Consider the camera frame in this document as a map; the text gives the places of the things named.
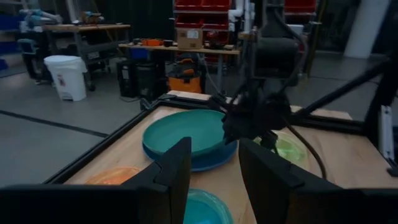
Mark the pale blue machine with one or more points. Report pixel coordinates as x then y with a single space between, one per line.
34 17

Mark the blue crate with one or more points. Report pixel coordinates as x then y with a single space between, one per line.
139 53

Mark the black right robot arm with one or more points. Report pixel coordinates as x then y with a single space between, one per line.
275 59

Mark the white trash bin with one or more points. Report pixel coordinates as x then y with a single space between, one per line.
66 81

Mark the white metal bracket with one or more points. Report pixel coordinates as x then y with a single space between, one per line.
386 133

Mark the black computer tower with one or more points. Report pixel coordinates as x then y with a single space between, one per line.
126 79
150 81

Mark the large teal plastic plate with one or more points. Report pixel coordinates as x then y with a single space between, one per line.
186 130

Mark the large blue plastic plate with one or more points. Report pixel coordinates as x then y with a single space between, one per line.
211 161

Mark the clear green plastic plate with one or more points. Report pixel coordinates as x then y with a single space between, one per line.
292 149

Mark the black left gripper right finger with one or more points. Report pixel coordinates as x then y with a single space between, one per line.
280 193

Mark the red bin shelf rack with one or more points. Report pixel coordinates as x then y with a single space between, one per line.
202 21

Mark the white column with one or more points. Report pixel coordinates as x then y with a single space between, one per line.
365 28

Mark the clear cyan plastic plate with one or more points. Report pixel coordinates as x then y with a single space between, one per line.
205 211

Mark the small black bowl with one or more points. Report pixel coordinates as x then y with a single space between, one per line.
168 43

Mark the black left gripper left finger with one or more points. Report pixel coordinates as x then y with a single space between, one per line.
155 193

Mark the cardboard box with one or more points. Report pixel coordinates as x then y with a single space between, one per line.
186 42

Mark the red storage bins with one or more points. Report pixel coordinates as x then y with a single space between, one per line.
300 5

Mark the orange and black shop vacuum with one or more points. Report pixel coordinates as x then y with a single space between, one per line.
185 84

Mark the white pipes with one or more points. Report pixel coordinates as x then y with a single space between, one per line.
236 12

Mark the orange container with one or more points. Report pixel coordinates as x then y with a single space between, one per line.
152 42

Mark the clear orange plastic plate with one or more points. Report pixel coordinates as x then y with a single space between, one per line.
112 177

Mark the wooden workbench with metal frame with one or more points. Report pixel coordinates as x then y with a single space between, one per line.
87 27

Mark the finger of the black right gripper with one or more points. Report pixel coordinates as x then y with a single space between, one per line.
269 141
229 132

